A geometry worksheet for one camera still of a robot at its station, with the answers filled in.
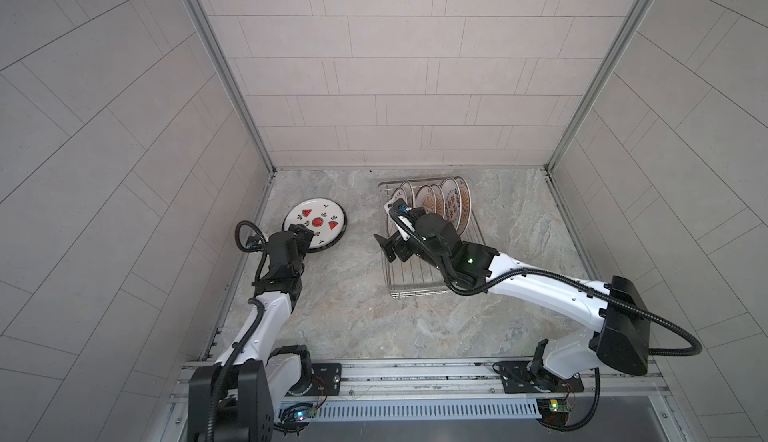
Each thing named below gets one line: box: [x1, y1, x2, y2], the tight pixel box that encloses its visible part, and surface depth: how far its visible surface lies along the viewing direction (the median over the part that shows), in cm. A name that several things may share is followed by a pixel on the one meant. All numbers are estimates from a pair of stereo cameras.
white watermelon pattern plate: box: [282, 198, 347, 253], surface depth 101 cm
